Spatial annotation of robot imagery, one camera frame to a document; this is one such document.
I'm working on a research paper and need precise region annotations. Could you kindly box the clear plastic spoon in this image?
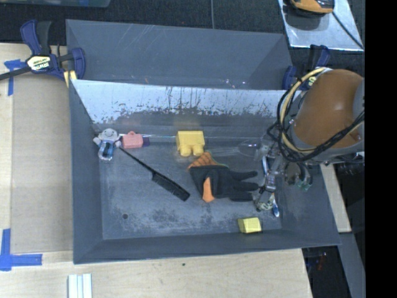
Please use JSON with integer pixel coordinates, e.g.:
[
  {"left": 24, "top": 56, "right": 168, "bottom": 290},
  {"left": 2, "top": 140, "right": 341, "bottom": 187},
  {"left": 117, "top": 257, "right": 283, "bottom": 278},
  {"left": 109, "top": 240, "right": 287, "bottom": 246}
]
[{"left": 204, "top": 139, "right": 265, "bottom": 158}]

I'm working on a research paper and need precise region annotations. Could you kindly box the yellow toy brick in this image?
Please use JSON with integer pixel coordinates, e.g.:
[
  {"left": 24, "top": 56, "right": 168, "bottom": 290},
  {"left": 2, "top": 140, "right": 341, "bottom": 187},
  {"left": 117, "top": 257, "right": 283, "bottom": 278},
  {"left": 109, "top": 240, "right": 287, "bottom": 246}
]
[{"left": 175, "top": 130, "right": 207, "bottom": 158}]

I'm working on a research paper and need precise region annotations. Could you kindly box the pink toy bag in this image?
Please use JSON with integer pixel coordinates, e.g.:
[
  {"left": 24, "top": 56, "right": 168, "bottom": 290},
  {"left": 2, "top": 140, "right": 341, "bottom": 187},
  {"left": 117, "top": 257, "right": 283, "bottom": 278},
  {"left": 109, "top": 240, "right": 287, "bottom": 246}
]
[{"left": 121, "top": 130, "right": 145, "bottom": 150}]

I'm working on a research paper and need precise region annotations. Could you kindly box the grey metal bin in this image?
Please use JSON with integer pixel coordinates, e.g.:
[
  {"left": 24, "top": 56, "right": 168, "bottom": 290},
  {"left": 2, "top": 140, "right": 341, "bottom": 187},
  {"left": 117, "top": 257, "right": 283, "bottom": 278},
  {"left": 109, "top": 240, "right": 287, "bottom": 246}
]
[{"left": 65, "top": 19, "right": 342, "bottom": 265}]

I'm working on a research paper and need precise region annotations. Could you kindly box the yellow sponge block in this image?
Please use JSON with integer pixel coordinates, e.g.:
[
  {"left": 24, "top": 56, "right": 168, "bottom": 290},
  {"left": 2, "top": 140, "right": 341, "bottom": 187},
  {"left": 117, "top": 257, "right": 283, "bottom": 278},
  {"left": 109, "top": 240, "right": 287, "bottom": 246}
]
[{"left": 237, "top": 217, "right": 263, "bottom": 235}]

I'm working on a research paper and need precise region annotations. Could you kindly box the black and orange glove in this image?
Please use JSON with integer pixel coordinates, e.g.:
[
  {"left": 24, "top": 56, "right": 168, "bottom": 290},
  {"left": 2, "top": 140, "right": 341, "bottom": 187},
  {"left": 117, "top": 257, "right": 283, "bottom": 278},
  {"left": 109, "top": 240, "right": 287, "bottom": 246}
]
[{"left": 187, "top": 151, "right": 260, "bottom": 204}]

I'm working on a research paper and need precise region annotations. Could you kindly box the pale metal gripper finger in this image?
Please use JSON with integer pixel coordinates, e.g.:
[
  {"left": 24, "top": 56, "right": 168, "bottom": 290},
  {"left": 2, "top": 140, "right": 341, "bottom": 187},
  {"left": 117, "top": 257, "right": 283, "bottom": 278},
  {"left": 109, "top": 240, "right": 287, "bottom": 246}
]
[
  {"left": 264, "top": 174, "right": 278, "bottom": 198},
  {"left": 255, "top": 191, "right": 276, "bottom": 212}
]

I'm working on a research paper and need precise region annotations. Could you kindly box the pale wood board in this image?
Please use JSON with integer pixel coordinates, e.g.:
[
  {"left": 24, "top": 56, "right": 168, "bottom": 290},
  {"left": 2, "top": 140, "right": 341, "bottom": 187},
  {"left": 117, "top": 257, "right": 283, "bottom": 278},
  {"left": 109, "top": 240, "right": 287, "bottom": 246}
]
[{"left": 10, "top": 73, "right": 75, "bottom": 255}]

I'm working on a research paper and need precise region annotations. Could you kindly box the white and blue toy doll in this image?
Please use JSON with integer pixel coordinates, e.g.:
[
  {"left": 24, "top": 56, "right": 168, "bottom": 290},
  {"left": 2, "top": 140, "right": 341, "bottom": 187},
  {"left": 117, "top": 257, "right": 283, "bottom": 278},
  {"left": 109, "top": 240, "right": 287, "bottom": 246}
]
[{"left": 92, "top": 128, "right": 122, "bottom": 161}]

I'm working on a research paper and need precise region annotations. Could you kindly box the black comb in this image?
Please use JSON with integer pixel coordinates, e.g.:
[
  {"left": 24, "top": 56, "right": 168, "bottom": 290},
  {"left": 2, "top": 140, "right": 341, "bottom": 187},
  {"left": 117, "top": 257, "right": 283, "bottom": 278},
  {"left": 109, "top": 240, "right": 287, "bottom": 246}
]
[{"left": 118, "top": 147, "right": 191, "bottom": 202}]

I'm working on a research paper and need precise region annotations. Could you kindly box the clear tube with purple cap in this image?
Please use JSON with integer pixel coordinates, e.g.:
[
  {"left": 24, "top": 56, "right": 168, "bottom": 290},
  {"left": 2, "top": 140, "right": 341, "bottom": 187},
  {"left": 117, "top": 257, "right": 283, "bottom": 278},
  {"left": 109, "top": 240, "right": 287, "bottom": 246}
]
[{"left": 142, "top": 135, "right": 178, "bottom": 147}]

